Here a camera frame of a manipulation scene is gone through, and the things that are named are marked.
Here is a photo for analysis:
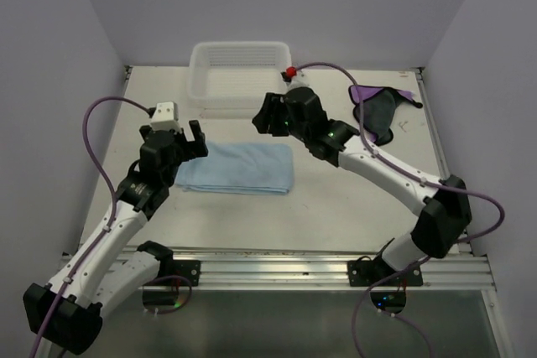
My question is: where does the left black base bracket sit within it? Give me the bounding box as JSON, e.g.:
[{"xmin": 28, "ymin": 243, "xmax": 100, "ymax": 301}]
[{"xmin": 170, "ymin": 260, "xmax": 201, "ymax": 287}]

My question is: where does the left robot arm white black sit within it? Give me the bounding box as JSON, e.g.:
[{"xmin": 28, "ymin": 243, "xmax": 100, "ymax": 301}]
[{"xmin": 23, "ymin": 120, "xmax": 208, "ymax": 355}]

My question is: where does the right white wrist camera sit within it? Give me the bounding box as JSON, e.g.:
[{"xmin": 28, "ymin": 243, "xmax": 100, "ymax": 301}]
[{"xmin": 280, "ymin": 66, "xmax": 310, "ymax": 92}]

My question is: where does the aluminium mounting rail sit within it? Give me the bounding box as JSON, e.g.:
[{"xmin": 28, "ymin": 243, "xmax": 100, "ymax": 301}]
[{"xmin": 173, "ymin": 247, "xmax": 495, "ymax": 291}]

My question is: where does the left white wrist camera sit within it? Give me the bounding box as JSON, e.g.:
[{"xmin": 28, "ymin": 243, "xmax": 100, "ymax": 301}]
[{"xmin": 149, "ymin": 101, "xmax": 181, "ymax": 132}]

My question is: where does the black base bracket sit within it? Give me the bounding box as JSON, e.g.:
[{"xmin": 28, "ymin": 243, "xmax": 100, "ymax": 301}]
[
  {"xmin": 170, "ymin": 260, "xmax": 201, "ymax": 287},
  {"xmin": 347, "ymin": 256, "xmax": 424, "ymax": 287}
]

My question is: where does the right black base bracket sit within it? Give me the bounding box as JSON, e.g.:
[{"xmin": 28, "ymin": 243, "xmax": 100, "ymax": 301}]
[{"xmin": 347, "ymin": 256, "xmax": 424, "ymax": 287}]

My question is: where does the light blue towel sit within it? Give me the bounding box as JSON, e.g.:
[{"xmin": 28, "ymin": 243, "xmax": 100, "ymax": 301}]
[{"xmin": 175, "ymin": 142, "xmax": 295, "ymax": 195}]

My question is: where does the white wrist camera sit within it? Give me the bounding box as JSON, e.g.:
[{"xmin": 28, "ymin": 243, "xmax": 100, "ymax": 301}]
[
  {"xmin": 149, "ymin": 101, "xmax": 181, "ymax": 132},
  {"xmin": 280, "ymin": 66, "xmax": 310, "ymax": 92}
]

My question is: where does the white plastic basket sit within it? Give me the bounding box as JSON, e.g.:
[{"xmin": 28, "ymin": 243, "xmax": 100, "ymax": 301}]
[{"xmin": 186, "ymin": 41, "xmax": 292, "ymax": 110}]

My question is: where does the purple and grey towel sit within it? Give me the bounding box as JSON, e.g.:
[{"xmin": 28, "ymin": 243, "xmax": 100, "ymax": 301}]
[{"xmin": 348, "ymin": 86, "xmax": 423, "ymax": 146}]

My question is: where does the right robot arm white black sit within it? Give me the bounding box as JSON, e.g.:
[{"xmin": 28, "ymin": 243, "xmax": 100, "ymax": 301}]
[{"xmin": 253, "ymin": 86, "xmax": 472, "ymax": 285}]

